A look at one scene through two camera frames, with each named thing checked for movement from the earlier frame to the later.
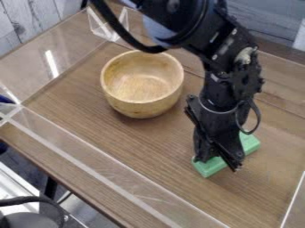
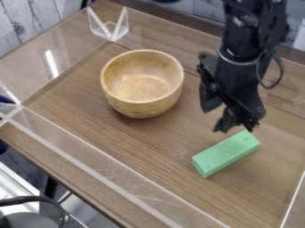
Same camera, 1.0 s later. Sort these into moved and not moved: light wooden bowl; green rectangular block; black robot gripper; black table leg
Moved: black robot gripper
Not moved: light wooden bowl; black table leg; green rectangular block
